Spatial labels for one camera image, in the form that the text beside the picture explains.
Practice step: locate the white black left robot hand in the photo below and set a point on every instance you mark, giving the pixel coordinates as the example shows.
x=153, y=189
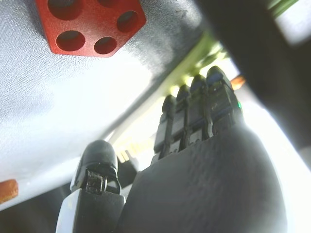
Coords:
x=194, y=194

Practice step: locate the long white leek stalk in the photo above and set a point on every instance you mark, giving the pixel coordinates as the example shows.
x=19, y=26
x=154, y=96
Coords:
x=194, y=60

